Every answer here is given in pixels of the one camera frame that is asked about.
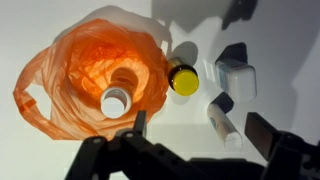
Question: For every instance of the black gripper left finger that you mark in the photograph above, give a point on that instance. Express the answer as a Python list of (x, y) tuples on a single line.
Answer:
[(133, 160)]

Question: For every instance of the yellow cap dark bottle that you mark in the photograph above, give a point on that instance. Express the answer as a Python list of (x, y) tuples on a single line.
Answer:
[(185, 82)]

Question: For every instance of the slim white cylinder tube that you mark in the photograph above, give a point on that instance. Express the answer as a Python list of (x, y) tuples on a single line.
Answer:
[(223, 125)]

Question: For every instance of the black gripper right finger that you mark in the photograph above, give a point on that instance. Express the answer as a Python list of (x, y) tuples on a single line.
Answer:
[(290, 156)]

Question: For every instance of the white square labelled container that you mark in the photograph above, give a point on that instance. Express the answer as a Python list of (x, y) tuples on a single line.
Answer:
[(240, 81)]

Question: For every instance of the orange plastic bag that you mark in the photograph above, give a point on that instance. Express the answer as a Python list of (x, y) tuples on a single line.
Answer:
[(66, 100)]

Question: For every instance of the white mentos bottle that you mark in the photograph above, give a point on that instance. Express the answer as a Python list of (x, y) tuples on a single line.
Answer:
[(113, 105)]

